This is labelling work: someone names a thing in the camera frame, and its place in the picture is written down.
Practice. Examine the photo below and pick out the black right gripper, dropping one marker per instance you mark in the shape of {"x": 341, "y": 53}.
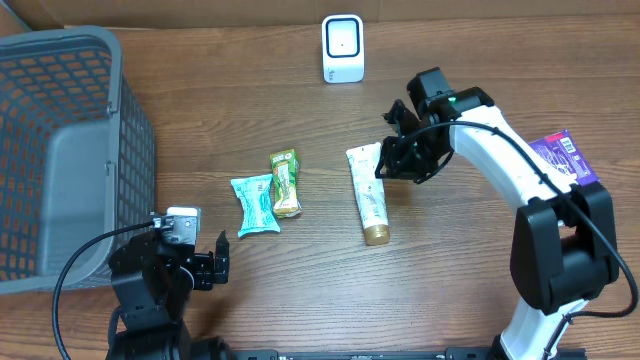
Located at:
{"x": 402, "y": 169}

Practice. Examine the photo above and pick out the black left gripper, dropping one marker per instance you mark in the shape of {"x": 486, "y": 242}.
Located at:
{"x": 207, "y": 269}

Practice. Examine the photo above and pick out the white tube gold cap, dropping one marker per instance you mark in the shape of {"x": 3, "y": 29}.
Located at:
{"x": 369, "y": 193}

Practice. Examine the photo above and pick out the teal snack packet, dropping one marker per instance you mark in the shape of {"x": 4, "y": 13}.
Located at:
{"x": 254, "y": 194}

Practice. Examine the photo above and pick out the green snack packet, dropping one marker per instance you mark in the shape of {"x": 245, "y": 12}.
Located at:
{"x": 285, "y": 168}

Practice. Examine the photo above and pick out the purple pad package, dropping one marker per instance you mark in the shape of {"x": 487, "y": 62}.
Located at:
{"x": 561, "y": 151}

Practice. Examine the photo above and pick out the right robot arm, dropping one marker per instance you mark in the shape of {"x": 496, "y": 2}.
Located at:
{"x": 564, "y": 250}

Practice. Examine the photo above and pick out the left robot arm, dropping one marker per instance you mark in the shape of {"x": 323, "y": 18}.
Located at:
{"x": 153, "y": 281}

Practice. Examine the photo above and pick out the white barcode scanner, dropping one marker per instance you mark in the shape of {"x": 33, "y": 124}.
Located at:
{"x": 343, "y": 53}

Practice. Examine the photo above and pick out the grey plastic mesh basket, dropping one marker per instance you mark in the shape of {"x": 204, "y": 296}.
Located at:
{"x": 77, "y": 158}

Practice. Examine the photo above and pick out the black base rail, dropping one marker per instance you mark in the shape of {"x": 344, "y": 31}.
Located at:
{"x": 459, "y": 353}

